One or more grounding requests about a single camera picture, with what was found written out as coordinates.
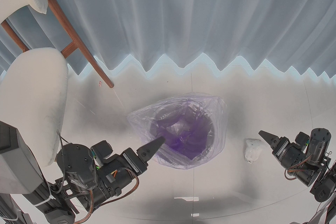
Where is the crumpled white paper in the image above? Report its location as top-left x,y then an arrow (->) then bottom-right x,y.
245,139 -> 266,163

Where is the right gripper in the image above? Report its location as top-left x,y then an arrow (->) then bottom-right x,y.
272,136 -> 314,187

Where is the pale blue curtain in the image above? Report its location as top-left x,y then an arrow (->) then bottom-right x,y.
0,0 -> 336,79

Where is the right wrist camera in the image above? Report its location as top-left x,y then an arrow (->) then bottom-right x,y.
295,132 -> 310,151

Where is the purple plastic bag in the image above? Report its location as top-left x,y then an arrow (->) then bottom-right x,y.
127,92 -> 227,171

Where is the white cushioned wooden chair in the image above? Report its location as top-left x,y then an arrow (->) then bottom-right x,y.
0,0 -> 114,167

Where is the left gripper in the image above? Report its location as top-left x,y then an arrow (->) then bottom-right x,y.
88,148 -> 149,206

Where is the white trash bin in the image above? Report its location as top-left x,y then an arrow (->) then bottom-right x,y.
147,105 -> 217,166

